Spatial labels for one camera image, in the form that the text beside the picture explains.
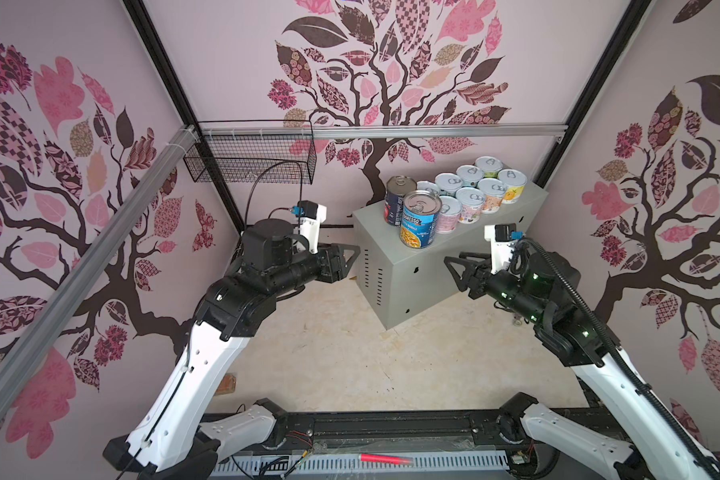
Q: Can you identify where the grey blue label can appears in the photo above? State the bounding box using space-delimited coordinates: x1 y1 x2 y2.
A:
417 181 441 195

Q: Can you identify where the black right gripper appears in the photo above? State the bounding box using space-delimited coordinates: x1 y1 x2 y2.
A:
443 249 544 328

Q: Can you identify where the red pen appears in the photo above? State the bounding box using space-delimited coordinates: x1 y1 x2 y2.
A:
359 454 414 466

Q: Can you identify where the pink orange label can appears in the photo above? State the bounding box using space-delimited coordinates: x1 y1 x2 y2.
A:
455 187 486 224

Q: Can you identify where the blue Progresso soup can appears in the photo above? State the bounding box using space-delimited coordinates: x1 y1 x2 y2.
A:
400 190 442 249

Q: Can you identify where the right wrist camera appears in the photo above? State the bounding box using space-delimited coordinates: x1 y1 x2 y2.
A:
484 223 523 274

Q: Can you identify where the aluminium rail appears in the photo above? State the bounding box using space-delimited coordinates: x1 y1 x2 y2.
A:
0 125 199 421
201 122 567 139

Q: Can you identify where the orange plastic package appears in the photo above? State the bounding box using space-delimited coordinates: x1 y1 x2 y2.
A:
214 373 237 396

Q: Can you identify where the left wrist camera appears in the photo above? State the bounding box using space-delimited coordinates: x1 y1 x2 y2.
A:
293 200 327 254

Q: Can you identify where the teal white label can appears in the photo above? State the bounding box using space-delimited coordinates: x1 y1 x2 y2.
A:
456 165 485 188

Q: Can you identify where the aluminium rail back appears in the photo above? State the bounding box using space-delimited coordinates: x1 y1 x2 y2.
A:
201 122 567 139

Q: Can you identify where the aluminium rail left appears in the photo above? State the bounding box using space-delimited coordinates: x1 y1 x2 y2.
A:
0 125 199 421

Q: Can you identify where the green label can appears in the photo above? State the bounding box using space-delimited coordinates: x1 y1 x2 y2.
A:
474 156 504 179

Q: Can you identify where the dark grey label can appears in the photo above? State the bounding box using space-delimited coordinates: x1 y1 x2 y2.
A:
384 175 417 226

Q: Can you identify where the yellow label can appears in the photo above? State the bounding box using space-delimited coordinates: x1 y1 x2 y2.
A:
498 169 527 204

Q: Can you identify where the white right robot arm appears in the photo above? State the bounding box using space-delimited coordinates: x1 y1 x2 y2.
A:
444 244 720 479

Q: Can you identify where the white slotted cable duct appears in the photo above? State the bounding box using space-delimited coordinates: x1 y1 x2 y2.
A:
210 451 509 479

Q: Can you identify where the light blue label can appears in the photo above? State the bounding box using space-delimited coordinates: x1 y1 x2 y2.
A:
435 173 464 197

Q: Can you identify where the orange red label can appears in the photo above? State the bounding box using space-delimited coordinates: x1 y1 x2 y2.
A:
477 178 507 214

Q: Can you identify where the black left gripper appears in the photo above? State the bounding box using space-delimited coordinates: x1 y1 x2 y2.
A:
270 242 360 296

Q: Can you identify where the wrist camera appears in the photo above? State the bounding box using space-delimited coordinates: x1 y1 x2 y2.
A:
484 223 523 274
293 200 327 254

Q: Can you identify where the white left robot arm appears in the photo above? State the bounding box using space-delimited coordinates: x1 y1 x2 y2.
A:
103 219 360 479

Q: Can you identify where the black wire basket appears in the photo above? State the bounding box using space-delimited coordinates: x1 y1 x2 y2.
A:
184 120 317 185

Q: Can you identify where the grey metal cabinet box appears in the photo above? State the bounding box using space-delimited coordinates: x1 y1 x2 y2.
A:
352 173 550 331

